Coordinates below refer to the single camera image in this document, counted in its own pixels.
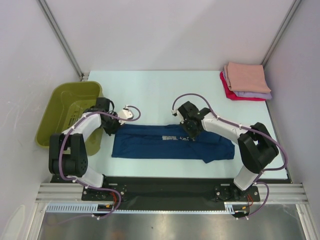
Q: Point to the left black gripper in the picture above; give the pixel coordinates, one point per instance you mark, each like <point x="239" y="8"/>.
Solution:
<point x="113" y="130"/>

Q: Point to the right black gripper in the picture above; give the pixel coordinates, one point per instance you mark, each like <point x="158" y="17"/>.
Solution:
<point x="192" y="135"/>

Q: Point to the dark blue t shirt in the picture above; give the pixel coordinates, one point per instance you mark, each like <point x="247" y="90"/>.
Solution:
<point x="170" y="142"/>

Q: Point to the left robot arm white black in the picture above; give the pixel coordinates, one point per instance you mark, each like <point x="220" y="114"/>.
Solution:
<point x="68" y="157"/>

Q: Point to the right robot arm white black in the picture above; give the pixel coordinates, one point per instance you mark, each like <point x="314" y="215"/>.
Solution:
<point x="257" y="148"/>

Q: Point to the olive green plastic basket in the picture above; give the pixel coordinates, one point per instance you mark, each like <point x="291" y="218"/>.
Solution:
<point x="66" y="105"/>

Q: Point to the folded lilac t shirt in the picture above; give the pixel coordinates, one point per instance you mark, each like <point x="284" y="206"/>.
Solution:
<point x="266" y="96"/>

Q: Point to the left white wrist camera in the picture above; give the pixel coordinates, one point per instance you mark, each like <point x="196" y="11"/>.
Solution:
<point x="124" y="115"/>

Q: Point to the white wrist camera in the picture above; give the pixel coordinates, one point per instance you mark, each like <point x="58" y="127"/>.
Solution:
<point x="177" y="115"/>
<point x="124" y="115"/>

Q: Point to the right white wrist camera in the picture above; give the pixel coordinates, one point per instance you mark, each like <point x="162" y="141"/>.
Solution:
<point x="177" y="115"/>

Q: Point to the left aluminium frame post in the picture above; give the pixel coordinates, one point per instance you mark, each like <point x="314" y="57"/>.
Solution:
<point x="49" y="16"/>

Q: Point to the aluminium frame post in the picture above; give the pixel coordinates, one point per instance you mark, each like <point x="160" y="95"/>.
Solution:
<point x="294" y="7"/>
<point x="49" y="16"/>

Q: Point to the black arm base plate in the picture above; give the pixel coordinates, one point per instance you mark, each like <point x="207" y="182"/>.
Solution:
<point x="179" y="194"/>

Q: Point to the white slotted cable duct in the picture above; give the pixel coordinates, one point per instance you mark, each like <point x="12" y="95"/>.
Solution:
<point x="96" y="208"/>

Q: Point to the right aluminium frame post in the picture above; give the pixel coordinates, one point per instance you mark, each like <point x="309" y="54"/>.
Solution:
<point x="294" y="7"/>

